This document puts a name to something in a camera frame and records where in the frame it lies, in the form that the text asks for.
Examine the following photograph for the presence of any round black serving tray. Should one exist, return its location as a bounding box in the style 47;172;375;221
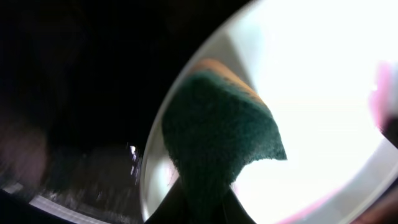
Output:
1;0;244;223

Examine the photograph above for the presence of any pale green plate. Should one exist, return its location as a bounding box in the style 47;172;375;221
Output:
139;0;398;224

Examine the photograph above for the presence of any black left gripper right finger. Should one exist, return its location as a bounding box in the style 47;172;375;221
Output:
222;189;256;224

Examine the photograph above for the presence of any green scrubbing sponge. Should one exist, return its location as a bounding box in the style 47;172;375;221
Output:
162;59;287;222

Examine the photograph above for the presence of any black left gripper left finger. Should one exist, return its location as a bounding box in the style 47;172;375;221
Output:
144;179;190;224

